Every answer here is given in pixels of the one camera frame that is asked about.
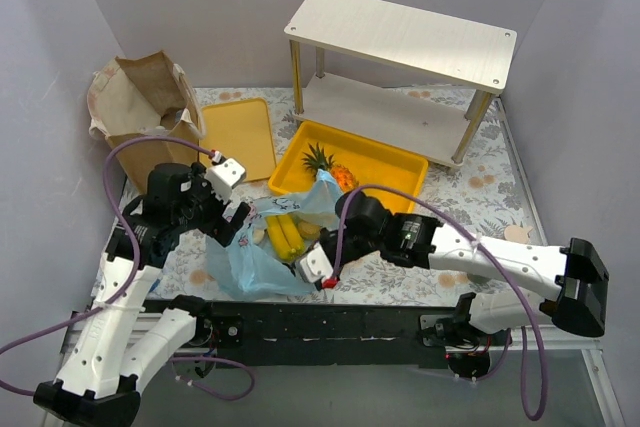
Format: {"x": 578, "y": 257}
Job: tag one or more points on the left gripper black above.
{"x": 226, "y": 225}

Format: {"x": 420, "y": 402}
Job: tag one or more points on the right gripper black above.
{"x": 329, "y": 242}

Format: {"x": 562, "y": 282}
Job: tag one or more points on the blue plastic grocery bag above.
{"x": 248, "y": 271}

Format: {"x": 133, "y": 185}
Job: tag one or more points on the toy pineapple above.
{"x": 317, "y": 159}

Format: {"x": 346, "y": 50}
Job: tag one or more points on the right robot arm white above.
{"x": 565, "y": 286}

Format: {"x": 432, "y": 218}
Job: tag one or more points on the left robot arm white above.
{"x": 103, "y": 379}

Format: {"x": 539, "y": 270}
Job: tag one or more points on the beige round biscuit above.
{"x": 308, "y": 231}

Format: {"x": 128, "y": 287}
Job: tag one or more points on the yellow corn cob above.
{"x": 285, "y": 238}

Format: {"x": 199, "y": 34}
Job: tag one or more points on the deep yellow bin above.
{"x": 370, "y": 161}

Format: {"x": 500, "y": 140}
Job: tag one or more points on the flat yellow tray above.
{"x": 242, "y": 130}

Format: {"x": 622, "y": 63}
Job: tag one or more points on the floral table mat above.
{"x": 486, "y": 195}

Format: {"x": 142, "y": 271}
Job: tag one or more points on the brown paper bag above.
{"x": 149, "y": 96}

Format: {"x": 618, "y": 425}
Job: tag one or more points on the grey bottle beige cap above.
{"x": 517, "y": 233}

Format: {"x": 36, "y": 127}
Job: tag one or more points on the white two-tier shelf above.
{"x": 462, "y": 52}

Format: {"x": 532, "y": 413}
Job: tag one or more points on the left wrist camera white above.
{"x": 224, "y": 175}

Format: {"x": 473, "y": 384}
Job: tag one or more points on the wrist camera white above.
{"x": 314, "y": 267}
{"x": 224, "y": 175}

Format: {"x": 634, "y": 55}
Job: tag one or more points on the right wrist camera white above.
{"x": 314, "y": 267}

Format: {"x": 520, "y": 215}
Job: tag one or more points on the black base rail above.
{"x": 300, "y": 334}

